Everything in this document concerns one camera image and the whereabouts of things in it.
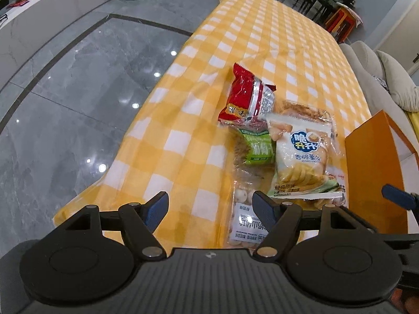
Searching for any yellow cloth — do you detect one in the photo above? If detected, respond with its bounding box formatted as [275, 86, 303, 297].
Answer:
[404, 109, 419, 139]

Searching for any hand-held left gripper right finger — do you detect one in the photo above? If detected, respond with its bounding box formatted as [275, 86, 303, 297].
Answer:
[252, 190, 361, 259]

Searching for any clear packet of round biscuits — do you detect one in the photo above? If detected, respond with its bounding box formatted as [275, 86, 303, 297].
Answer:
[226, 166, 285, 250]

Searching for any orange red stool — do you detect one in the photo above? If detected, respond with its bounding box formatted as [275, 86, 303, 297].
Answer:
[324, 5, 363, 37]

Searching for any beige sofa cushion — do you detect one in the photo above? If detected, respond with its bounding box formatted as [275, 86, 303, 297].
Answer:
[376, 51, 419, 112]

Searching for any clear packet of golden snacks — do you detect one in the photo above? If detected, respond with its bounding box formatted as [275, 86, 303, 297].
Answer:
[273, 100, 338, 158]

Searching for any red snack packet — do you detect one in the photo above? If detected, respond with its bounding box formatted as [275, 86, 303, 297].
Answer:
[218, 63, 277, 130]

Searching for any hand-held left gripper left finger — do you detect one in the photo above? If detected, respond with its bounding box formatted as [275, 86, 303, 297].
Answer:
[60, 191, 169, 260]

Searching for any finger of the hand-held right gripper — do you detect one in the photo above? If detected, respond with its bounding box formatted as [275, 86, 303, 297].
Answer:
[381, 185, 419, 212]

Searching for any white snack stick packet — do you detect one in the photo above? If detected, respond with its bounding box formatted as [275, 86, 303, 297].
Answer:
[265, 113, 344, 201]

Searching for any orange cardboard box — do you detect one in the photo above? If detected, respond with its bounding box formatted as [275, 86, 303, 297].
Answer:
[344, 110, 419, 252]

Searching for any beige sofa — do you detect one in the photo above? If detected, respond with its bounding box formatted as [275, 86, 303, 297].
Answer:
[339, 41, 419, 131]

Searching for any yellow checkered tablecloth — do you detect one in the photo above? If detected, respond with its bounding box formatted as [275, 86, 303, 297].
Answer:
[52, 0, 372, 252]

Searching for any green snack packet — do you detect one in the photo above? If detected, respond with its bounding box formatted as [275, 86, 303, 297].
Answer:
[236, 127, 275, 168]

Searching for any white stone counter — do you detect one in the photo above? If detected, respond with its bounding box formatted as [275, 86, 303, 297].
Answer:
[0, 0, 120, 62]

